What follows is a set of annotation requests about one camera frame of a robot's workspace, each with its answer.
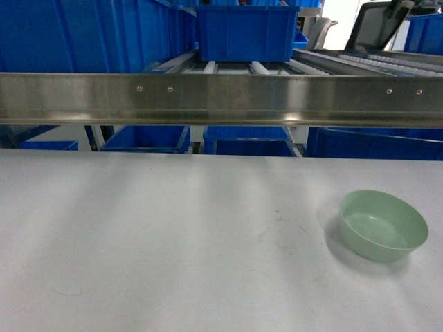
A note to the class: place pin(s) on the green plastic bowl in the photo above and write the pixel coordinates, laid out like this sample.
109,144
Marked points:
381,227

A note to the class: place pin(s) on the blue bin below centre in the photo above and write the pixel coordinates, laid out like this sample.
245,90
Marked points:
248,141

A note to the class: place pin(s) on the blue bin below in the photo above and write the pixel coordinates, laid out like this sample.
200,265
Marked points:
374,143
248,141
164,139

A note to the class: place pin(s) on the blue bin below left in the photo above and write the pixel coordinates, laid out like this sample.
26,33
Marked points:
164,139

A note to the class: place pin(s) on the blue bin on rollers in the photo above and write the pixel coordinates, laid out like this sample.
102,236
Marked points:
246,33

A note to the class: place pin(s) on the white roller conveyor track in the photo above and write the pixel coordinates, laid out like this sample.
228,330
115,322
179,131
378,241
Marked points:
362,63

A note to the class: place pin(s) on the blue bin below right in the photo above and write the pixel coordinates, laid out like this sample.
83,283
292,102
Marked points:
374,143

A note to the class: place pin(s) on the small blue bin far left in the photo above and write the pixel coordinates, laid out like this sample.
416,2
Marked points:
68,145

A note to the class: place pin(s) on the black mesh office chair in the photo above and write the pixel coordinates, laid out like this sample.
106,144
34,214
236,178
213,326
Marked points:
376,23

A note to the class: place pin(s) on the large blue bin upper left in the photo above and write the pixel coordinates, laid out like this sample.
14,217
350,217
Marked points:
93,36

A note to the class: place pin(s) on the blue bin upper right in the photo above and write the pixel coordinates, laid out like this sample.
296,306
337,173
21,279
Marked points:
424,34

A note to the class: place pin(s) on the stainless steel shelf rail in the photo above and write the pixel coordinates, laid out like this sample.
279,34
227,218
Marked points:
178,99

